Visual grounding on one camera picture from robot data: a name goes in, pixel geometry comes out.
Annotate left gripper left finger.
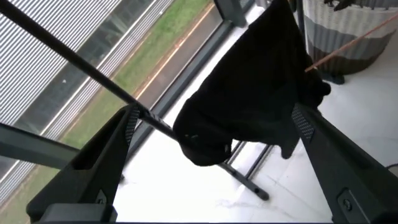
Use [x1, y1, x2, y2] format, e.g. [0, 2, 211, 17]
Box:
[26, 104, 141, 222]

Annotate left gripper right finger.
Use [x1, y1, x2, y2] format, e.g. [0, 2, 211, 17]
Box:
[291, 102, 398, 222]

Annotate pink clothes hanger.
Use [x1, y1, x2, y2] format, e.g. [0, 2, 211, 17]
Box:
[304, 14, 398, 73]

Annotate black garment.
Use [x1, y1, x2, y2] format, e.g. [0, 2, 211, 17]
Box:
[172, 0, 332, 167]

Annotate white laundry basket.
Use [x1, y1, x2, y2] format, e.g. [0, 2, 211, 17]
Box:
[303, 0, 398, 76]

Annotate window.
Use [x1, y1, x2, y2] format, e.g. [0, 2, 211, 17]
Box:
[0, 0, 254, 224]

